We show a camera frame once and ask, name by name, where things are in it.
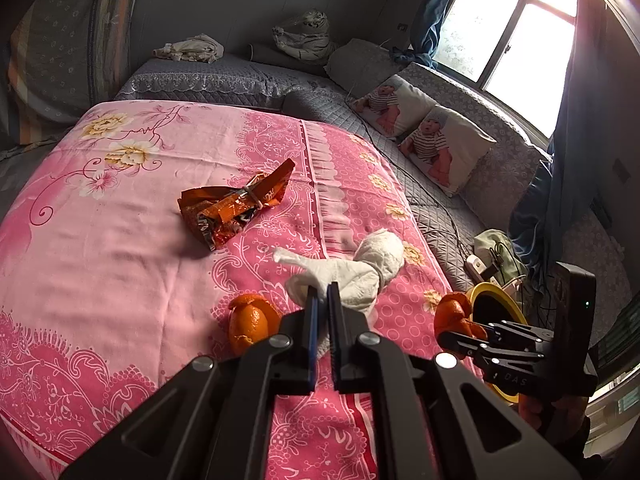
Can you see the white tiger plush toy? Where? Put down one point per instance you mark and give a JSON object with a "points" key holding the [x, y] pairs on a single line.
{"points": [[310, 42]]}

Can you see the light grey pillow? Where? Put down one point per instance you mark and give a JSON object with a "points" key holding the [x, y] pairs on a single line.
{"points": [[360, 60]]}

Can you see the window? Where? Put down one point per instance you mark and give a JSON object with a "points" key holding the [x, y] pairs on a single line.
{"points": [[515, 30]]}

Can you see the white power strip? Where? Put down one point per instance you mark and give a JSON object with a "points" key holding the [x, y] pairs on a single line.
{"points": [[475, 266]]}

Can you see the pink floral blanket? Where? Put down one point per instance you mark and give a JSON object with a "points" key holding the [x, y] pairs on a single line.
{"points": [[125, 260]]}

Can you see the light green cloth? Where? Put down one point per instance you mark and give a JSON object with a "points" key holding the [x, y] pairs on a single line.
{"points": [[492, 237]]}

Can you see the orange peel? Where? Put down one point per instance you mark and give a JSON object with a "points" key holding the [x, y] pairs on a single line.
{"points": [[452, 312], [247, 322]]}

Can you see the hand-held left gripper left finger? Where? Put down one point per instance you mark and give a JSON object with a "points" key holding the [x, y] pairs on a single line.
{"points": [[312, 320]]}

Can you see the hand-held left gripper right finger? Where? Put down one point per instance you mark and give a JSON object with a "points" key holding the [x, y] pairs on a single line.
{"points": [[334, 320]]}

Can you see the blue curtain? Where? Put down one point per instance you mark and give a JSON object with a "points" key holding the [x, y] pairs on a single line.
{"points": [[435, 10], [565, 160]]}

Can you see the yellow rimmed bin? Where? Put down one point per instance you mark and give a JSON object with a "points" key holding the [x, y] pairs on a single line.
{"points": [[487, 290]]}

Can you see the crumpled beige cloth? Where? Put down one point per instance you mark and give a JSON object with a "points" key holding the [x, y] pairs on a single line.
{"points": [[190, 47]]}

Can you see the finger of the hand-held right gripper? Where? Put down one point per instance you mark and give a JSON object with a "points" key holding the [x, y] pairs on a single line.
{"points": [[470, 346], [510, 331]]}

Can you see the striped folded quilt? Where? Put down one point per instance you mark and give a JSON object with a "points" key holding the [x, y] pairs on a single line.
{"points": [[60, 35]]}

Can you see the lace covered grey backrest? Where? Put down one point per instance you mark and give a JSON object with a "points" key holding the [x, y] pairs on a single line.
{"points": [[510, 170]]}

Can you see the baby print pillow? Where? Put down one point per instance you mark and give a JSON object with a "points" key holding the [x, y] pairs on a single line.
{"points": [[445, 145], [385, 105]]}

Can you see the dark grey cushion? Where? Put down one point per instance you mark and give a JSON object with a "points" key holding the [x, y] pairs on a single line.
{"points": [[265, 55]]}

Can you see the orange foil snack wrapper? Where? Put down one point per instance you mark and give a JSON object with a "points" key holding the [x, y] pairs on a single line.
{"points": [[225, 207]]}

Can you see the person's right hand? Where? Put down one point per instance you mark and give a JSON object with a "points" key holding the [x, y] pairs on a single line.
{"points": [[532, 412]]}

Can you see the white tissue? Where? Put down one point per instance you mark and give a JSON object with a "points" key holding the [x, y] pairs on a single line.
{"points": [[350, 270]]}

